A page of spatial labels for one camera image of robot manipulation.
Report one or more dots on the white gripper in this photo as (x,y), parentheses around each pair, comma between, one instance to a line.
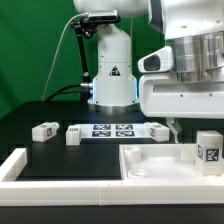
(162,96)

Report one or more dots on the white square tabletop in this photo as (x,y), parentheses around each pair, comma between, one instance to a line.
(165,161)

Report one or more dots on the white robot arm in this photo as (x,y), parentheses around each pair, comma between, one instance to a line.
(184,79)

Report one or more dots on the fiducial marker sheet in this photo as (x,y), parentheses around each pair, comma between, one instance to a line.
(113,131)

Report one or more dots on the white U-shaped fence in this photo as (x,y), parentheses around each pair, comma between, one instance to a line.
(129,191)

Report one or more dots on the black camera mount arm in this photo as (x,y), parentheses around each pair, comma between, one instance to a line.
(81,33)

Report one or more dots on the grey camera on mount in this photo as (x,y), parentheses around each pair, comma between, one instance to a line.
(102,17)

